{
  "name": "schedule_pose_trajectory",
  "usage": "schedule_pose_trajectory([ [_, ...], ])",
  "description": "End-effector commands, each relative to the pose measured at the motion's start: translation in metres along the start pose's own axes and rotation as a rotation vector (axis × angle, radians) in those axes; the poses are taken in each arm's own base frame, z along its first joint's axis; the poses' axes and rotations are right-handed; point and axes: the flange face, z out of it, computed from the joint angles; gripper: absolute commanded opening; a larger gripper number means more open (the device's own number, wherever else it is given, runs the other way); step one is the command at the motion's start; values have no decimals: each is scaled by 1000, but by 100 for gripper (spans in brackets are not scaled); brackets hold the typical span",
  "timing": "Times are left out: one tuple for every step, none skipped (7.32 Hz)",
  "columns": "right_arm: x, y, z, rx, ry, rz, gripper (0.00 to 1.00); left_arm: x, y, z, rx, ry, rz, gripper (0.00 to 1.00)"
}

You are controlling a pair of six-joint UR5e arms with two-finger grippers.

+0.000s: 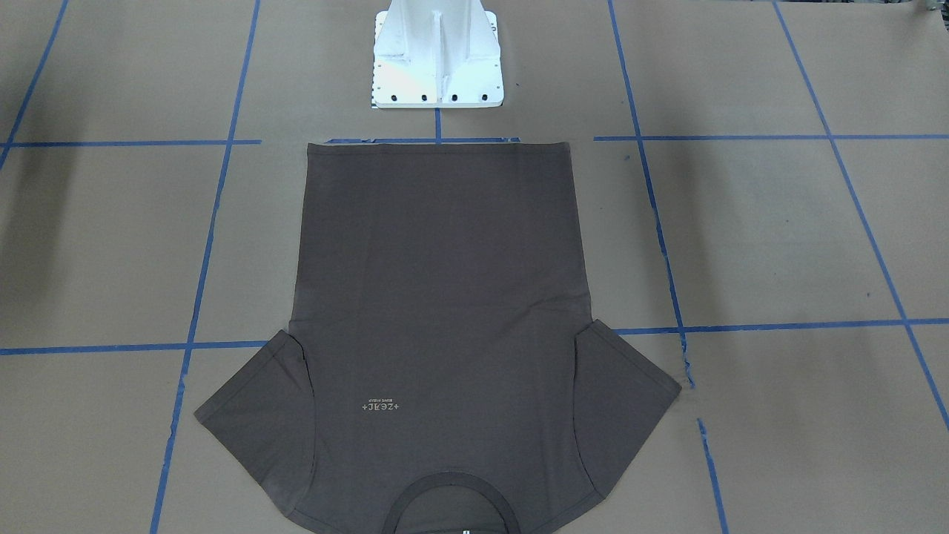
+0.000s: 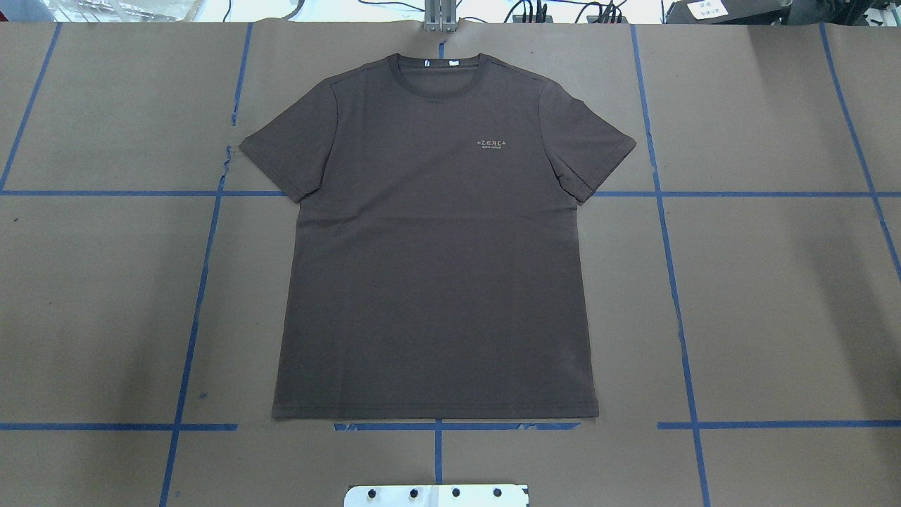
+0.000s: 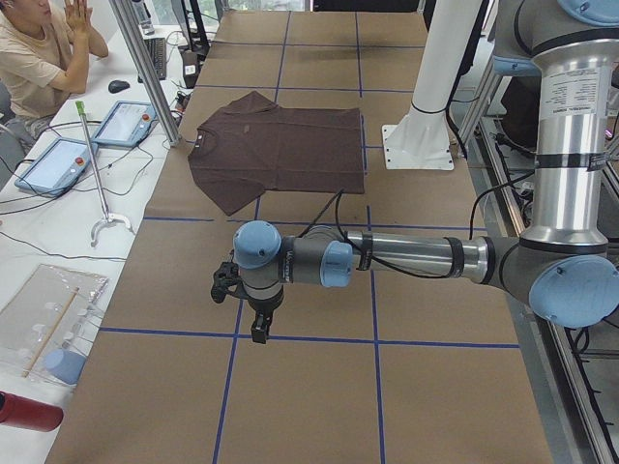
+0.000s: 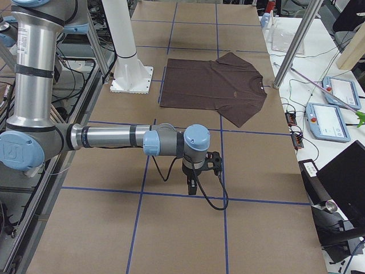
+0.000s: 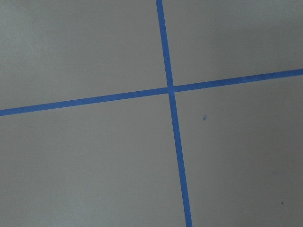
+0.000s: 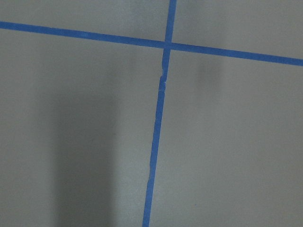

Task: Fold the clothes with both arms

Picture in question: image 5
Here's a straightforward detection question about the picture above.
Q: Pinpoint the blue tape line crosswise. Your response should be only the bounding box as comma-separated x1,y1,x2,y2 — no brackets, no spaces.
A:
0,69,303,116

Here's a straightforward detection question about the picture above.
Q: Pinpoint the blue tape line lengthwise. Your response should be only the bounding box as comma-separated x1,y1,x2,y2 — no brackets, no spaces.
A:
156,0,193,227

